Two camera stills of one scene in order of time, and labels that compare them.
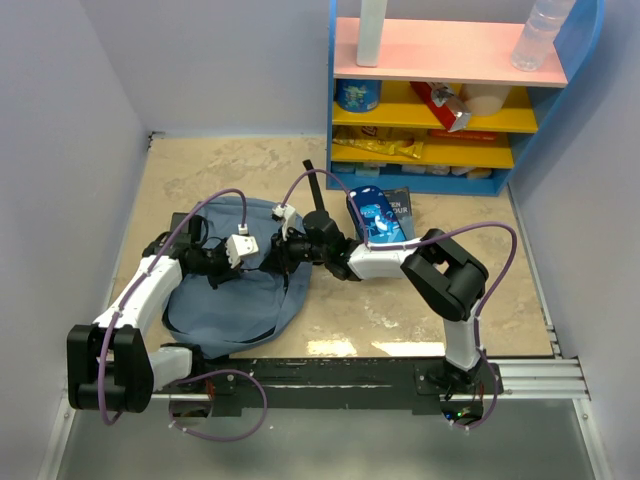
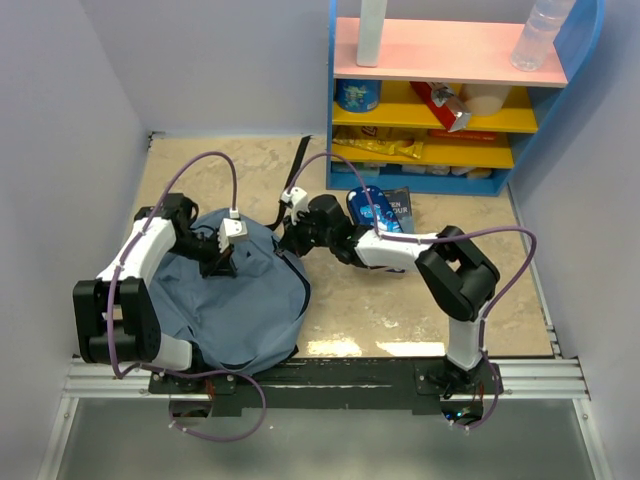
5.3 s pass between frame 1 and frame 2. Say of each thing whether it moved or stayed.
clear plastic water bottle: stayed
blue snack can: stayed
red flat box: stayed
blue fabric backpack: moved
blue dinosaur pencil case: stayed
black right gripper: moved
